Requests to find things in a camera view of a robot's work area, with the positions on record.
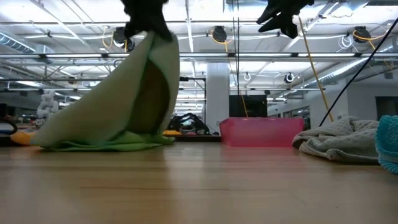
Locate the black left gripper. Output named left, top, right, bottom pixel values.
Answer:
left=120, top=0, right=174, bottom=42

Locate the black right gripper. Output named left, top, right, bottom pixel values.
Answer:
left=256, top=0, right=315, bottom=40

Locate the pale green microfiber towel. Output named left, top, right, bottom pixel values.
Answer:
left=30, top=30, right=181, bottom=149

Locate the bright green microfiber towel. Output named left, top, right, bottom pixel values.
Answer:
left=43, top=130, right=176, bottom=152

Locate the grey microfiber towel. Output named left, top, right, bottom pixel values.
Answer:
left=292, top=116, right=381, bottom=165

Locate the blue microfiber towel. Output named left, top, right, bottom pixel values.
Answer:
left=374, top=114, right=398, bottom=174

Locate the orange microfiber towel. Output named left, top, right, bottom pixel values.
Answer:
left=10, top=129, right=183, bottom=146

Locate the long white light bar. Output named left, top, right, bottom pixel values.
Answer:
left=0, top=52, right=398, bottom=60

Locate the black perforated computer case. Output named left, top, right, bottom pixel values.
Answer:
left=229, top=95, right=268, bottom=118

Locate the white building pillar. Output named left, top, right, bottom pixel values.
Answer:
left=206, top=62, right=230, bottom=131

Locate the red plastic tray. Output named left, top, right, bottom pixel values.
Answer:
left=219, top=116, right=305, bottom=147

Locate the white background robot figure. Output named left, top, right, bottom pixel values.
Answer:
left=36, top=90, right=60, bottom=121

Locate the black ceiling cord reel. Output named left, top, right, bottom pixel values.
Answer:
left=353, top=24, right=393, bottom=43
left=211, top=26, right=228, bottom=44
left=111, top=26, right=137, bottom=53

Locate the black background frame stand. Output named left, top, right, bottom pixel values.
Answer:
left=179, top=76, right=207, bottom=125

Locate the yellow hanging cable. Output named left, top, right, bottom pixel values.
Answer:
left=297, top=17, right=335, bottom=123

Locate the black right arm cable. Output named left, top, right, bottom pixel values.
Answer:
left=319, top=17, right=398, bottom=127

